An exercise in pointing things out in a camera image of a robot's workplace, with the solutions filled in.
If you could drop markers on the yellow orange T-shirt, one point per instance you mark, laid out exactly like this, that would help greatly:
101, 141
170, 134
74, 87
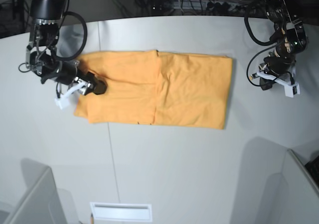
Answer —
158, 88

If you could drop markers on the grey partition panel left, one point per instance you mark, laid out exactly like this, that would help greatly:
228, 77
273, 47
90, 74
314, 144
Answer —
40, 204

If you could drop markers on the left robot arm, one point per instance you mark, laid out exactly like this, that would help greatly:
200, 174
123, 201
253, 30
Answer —
290, 39

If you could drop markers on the grey partition panel right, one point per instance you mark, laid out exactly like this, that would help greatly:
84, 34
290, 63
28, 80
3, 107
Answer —
302, 204

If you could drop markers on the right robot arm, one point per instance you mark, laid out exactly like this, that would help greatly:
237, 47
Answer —
48, 17

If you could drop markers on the grey partition panel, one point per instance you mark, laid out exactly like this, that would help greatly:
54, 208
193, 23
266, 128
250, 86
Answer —
302, 204
40, 204

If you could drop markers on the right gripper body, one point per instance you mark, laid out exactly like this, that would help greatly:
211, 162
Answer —
67, 73

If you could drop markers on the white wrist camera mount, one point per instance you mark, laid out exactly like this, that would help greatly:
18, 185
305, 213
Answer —
287, 80
63, 101

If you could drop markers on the white power strip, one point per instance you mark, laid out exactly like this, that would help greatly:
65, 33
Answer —
197, 6

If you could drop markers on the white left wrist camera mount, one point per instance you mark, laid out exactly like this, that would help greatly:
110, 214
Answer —
287, 80

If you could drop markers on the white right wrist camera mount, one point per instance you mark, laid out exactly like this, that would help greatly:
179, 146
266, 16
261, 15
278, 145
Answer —
63, 101

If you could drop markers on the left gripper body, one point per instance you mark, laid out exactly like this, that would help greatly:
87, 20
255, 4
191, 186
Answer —
276, 65

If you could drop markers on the white label plate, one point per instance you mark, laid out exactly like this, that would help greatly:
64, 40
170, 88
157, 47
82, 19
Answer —
141, 213

